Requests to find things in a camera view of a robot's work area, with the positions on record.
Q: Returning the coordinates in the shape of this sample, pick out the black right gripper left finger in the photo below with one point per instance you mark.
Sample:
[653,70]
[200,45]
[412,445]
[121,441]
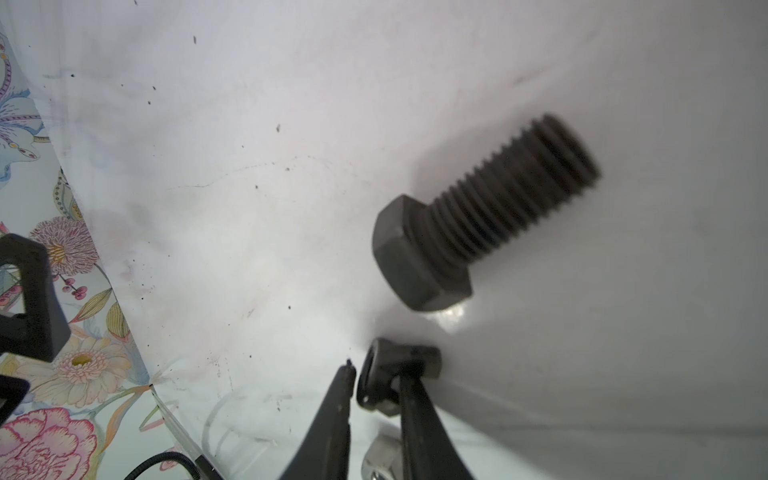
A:
[324,452]

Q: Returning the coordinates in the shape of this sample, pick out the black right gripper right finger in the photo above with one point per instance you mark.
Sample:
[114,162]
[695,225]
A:
[428,452]

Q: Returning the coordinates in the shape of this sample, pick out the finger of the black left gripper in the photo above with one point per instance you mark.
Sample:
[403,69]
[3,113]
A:
[41,330]

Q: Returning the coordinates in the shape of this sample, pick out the silver hex nut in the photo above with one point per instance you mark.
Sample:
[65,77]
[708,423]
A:
[383,460]

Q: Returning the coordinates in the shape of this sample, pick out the black hex bolt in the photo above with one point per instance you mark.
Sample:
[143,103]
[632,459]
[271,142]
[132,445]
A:
[424,251]

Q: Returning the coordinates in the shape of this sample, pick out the aluminium corner post left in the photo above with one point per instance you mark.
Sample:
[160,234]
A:
[187,443]

